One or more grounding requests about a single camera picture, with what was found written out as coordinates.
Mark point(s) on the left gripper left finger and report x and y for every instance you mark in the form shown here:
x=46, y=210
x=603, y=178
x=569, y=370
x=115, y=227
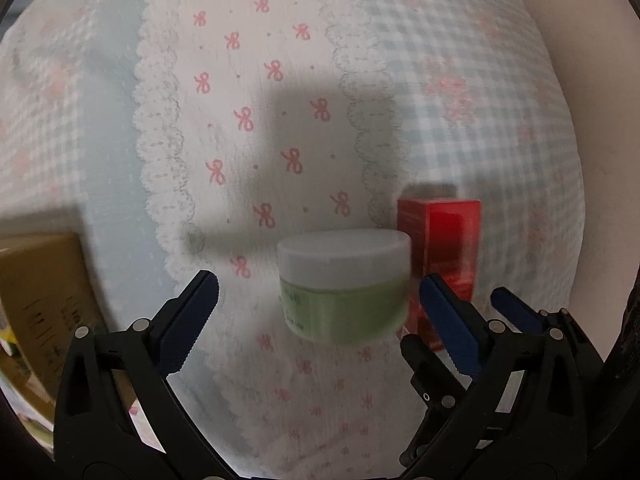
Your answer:
x=94, y=437

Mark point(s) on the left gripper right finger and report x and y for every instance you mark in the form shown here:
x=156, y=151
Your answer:
x=536, y=400

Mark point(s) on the red rectangular box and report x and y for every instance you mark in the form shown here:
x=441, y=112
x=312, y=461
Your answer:
x=445, y=239

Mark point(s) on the checkered floral bed sheet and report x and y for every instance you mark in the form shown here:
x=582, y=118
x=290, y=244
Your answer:
x=181, y=135

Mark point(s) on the cardboard box with pink lining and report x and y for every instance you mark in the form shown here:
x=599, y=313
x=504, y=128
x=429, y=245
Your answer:
x=45, y=295

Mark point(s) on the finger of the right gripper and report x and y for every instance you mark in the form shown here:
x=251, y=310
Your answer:
x=516, y=311
x=444, y=437

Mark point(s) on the light green cream jar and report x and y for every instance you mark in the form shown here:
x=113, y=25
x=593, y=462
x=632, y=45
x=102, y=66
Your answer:
x=346, y=286

